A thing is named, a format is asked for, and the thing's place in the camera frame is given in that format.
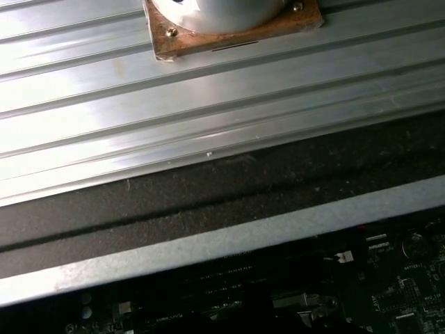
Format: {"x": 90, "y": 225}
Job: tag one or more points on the RAM slot with white clips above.
{"x": 344, "y": 257}

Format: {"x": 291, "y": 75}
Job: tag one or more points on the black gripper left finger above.
{"x": 243, "y": 325}

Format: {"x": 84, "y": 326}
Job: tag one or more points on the round coin battery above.
{"x": 413, "y": 246}

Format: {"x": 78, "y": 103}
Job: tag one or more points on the black open PC case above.
{"x": 208, "y": 195}

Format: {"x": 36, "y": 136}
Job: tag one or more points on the brown square base plate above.
{"x": 163, "y": 45}

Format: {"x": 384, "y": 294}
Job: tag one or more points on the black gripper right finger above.
{"x": 281, "y": 325}

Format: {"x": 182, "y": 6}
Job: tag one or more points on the green motherboard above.
{"x": 389, "y": 275}

